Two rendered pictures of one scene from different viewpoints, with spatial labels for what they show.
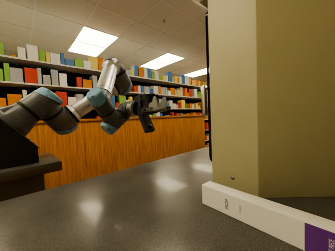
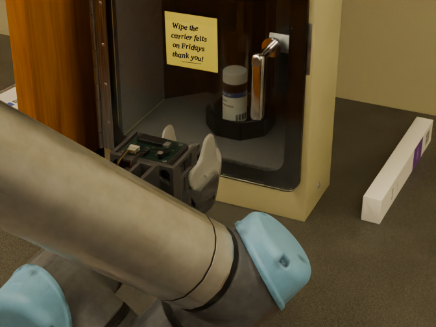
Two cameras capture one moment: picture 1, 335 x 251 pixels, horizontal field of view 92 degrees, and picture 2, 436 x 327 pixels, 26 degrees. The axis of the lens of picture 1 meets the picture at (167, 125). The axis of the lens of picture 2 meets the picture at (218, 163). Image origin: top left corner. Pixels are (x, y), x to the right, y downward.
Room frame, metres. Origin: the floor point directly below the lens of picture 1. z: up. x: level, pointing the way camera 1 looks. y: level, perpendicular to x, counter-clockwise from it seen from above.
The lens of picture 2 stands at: (0.97, 0.85, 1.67)
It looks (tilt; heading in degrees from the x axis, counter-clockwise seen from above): 30 degrees down; 246
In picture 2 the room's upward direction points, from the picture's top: straight up
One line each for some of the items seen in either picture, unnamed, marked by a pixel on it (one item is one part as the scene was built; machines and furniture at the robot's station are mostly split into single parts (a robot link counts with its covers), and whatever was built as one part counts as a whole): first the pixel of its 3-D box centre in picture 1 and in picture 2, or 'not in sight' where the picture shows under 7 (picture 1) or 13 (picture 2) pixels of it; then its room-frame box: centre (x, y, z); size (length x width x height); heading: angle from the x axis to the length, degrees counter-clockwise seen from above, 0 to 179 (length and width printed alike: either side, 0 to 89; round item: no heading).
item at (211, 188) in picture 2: (148, 110); (190, 196); (0.66, 0.07, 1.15); 0.09 x 0.05 x 0.02; 37
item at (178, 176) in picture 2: (144, 105); (141, 198); (0.72, 0.10, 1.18); 0.12 x 0.08 x 0.09; 42
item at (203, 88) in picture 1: (209, 99); (263, 79); (0.48, -0.12, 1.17); 0.05 x 0.03 x 0.10; 42
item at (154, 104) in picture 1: (155, 103); (207, 157); (0.63, 0.04, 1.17); 0.09 x 0.03 x 0.06; 37
